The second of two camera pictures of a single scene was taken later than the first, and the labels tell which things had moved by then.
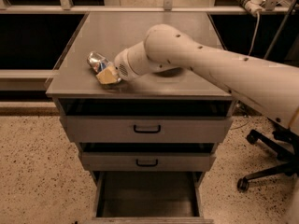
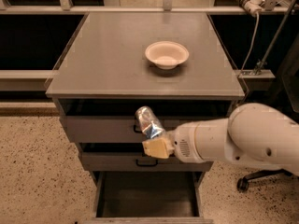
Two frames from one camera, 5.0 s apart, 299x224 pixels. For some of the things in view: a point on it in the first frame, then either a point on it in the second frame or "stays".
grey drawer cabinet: [150, 137] stays
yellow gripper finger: [107, 76] to [158, 147]
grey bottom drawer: [149, 197] stays
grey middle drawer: [148, 157] stays
